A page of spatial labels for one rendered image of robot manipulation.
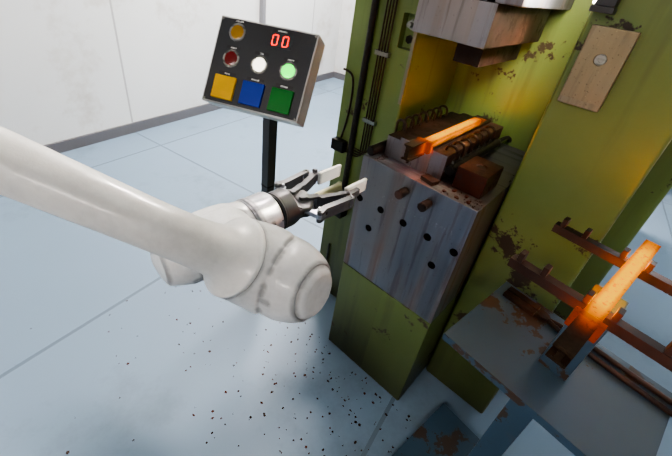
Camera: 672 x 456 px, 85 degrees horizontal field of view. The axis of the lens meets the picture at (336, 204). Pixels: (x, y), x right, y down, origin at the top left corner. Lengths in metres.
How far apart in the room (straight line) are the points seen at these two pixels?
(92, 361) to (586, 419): 1.60
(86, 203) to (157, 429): 1.24
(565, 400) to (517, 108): 0.93
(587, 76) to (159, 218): 0.93
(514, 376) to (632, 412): 0.23
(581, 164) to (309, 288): 0.84
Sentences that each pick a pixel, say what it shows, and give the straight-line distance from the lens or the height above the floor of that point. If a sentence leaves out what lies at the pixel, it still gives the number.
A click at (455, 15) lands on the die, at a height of 1.33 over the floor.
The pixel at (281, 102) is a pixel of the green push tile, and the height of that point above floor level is 1.01.
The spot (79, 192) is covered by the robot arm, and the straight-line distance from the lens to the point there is 0.42.
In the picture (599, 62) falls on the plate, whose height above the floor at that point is 1.29.
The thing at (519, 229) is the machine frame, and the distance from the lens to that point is 1.21.
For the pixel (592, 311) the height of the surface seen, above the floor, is 0.99.
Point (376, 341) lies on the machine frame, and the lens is 1.50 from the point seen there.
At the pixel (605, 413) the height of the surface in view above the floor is 0.72.
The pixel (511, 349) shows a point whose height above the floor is 0.72.
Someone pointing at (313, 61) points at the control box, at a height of 1.13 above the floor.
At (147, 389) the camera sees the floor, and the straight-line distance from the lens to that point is 1.66.
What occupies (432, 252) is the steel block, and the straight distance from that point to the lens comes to 1.12.
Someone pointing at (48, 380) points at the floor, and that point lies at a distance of 1.81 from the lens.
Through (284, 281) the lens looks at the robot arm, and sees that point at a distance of 0.43.
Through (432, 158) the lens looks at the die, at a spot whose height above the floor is 0.97.
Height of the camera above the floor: 1.40
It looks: 33 degrees down
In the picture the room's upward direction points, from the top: 9 degrees clockwise
